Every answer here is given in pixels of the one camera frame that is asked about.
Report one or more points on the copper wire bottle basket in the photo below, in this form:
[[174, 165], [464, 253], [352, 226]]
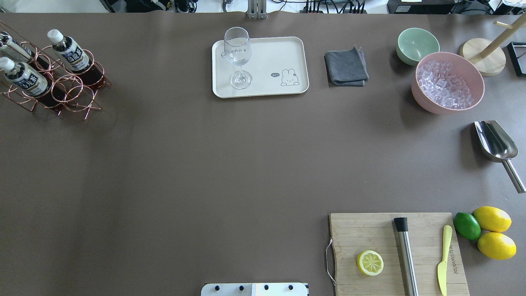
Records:
[[68, 92]]

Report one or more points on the cream rabbit tray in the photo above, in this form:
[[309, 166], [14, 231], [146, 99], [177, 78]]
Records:
[[277, 65]]

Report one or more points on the clear wine glass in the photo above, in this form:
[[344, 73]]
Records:
[[237, 49]]

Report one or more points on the grey folded cloth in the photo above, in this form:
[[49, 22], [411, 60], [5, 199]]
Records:
[[347, 67]]

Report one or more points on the bamboo cutting board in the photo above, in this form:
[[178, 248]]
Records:
[[353, 233]]

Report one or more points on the half lemon slice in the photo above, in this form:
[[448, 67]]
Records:
[[370, 263]]

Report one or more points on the steel muddler black tip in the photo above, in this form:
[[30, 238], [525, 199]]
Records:
[[401, 224]]

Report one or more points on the green bowl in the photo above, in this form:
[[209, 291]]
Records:
[[413, 44]]

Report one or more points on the pink bowl of ice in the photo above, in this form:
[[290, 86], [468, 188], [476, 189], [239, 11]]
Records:
[[445, 83]]

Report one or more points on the yellow plastic knife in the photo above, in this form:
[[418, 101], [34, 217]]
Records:
[[442, 267]]

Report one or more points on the green lime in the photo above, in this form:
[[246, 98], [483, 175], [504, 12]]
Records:
[[467, 226]]

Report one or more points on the steel ice scoop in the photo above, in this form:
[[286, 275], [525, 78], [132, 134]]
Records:
[[499, 147]]

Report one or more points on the yellow lemon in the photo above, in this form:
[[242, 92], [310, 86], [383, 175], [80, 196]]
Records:
[[497, 246], [492, 219]]

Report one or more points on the wooden mug tree stand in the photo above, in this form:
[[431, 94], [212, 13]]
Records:
[[488, 56]]

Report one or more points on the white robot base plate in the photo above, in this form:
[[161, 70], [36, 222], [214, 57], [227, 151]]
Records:
[[256, 289]]

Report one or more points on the black frame box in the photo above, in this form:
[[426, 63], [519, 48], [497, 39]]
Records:
[[517, 51]]

